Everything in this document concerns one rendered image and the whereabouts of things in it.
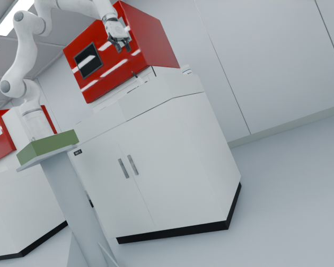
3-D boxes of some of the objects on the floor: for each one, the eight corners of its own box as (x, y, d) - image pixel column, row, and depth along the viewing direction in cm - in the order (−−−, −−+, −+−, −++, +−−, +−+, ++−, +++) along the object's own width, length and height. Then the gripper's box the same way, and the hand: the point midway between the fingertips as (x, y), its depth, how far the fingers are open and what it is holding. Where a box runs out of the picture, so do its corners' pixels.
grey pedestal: (72, 338, 98) (-8, 170, 95) (35, 317, 125) (-28, 186, 122) (144, 256, 138) (90, 136, 135) (105, 254, 165) (59, 154, 162)
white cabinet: (152, 206, 224) (119, 132, 221) (245, 185, 178) (204, 91, 175) (111, 249, 168) (66, 151, 165) (231, 235, 121) (172, 98, 119)
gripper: (119, 26, 130) (132, 54, 131) (94, 25, 118) (108, 56, 118) (126, 17, 125) (140, 46, 125) (100, 16, 112) (115, 48, 113)
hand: (123, 48), depth 122 cm, fingers open, 6 cm apart
